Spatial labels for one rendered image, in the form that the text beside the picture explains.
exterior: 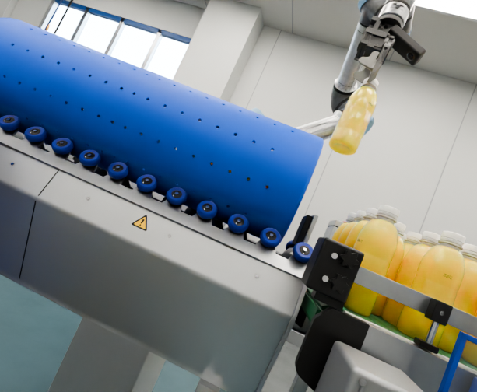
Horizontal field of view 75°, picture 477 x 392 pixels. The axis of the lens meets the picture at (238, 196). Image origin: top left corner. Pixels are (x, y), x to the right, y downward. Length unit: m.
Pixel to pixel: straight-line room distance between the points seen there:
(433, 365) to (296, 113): 3.46
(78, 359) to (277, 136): 1.10
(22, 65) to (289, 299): 0.79
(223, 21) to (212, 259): 3.81
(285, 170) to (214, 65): 3.38
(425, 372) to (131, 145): 0.69
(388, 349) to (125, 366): 0.95
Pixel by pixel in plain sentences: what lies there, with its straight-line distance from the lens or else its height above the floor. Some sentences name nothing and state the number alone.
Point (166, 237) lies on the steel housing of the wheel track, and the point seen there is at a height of 0.88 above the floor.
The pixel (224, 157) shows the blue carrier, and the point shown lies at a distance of 0.65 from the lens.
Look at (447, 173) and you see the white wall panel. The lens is 3.99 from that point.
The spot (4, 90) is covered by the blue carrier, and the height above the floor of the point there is 1.03.
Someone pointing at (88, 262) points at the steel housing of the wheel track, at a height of 0.75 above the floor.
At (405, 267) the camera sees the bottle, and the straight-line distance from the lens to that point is 0.77.
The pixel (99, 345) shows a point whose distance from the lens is 1.36.
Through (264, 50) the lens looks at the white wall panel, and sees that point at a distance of 4.32.
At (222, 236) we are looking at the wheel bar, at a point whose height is 0.93.
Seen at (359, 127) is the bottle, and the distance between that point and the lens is 0.85.
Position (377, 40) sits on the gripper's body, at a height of 1.56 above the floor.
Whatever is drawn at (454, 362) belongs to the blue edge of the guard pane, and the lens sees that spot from 0.59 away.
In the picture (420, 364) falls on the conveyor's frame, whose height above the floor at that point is 0.88.
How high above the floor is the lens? 0.96
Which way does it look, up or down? 5 degrees up
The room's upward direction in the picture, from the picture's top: 24 degrees clockwise
